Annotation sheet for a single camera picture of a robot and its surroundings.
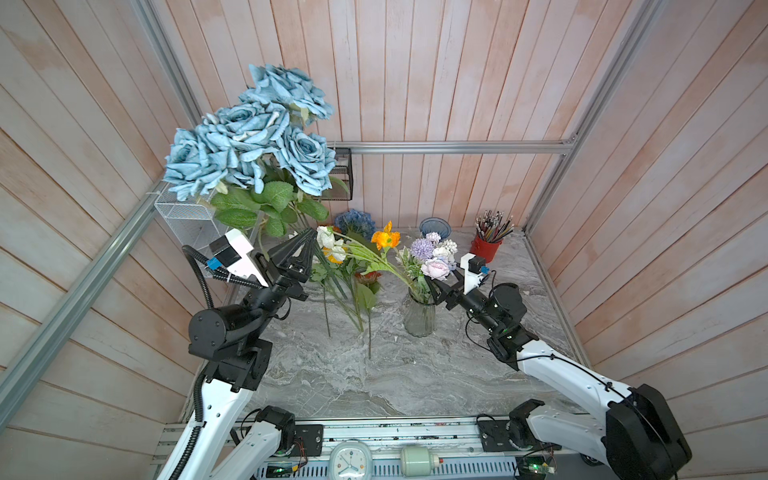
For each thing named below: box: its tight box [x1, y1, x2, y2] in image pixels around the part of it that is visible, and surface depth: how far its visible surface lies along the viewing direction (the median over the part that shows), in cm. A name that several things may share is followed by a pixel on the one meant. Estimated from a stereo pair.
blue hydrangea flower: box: [334, 208, 377, 240], surface depth 116 cm
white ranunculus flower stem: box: [316, 226, 347, 261], surface depth 68 cm
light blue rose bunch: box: [164, 64, 336, 237], surface depth 33 cm
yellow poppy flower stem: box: [333, 221, 414, 289], surface depth 70 cm
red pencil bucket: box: [470, 235, 503, 263], surface depth 106 cm
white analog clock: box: [329, 438, 373, 480], surface depth 70 cm
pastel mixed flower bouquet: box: [394, 232, 458, 304], surface depth 75 cm
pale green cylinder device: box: [400, 447, 440, 477], surface depth 65 cm
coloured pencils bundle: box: [474, 210, 515, 243], surface depth 103 cm
